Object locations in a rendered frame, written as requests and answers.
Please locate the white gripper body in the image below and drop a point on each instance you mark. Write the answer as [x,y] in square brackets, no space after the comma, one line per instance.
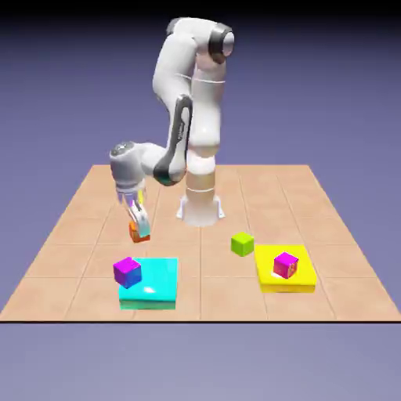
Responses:
[141,221]

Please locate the small orange cube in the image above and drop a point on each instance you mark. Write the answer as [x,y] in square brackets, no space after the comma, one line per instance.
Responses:
[135,236]

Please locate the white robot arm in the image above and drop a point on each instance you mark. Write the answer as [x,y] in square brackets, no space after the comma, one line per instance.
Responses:
[203,125]

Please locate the small purple cube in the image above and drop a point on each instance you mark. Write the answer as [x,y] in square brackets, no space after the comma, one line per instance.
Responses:
[126,271]

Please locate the small green cube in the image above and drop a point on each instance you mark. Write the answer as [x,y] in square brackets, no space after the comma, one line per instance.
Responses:
[242,244]

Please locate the small magenta cube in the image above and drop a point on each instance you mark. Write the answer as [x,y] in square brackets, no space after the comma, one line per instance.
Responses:
[284,264]

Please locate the large cyan box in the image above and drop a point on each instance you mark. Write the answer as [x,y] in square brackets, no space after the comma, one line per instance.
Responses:
[158,278]

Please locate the large yellow box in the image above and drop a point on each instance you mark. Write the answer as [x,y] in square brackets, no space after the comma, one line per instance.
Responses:
[302,275]

